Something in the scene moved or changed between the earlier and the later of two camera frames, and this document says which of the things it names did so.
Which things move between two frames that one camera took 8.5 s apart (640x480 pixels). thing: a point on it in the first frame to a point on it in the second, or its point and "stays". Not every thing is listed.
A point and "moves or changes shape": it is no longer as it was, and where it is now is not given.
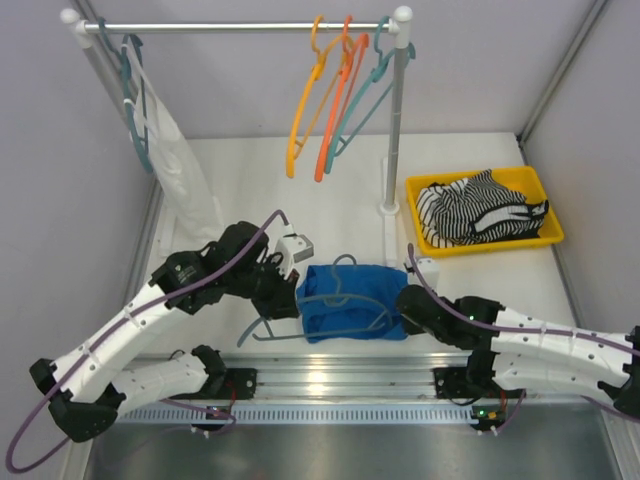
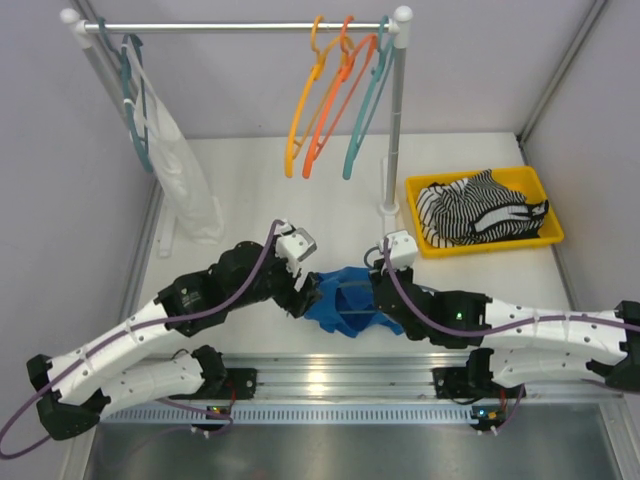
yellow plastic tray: [522, 179] stays
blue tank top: [352, 302] moves or changes shape
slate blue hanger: [337, 297] to [361, 284]
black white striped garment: [477, 209] stays
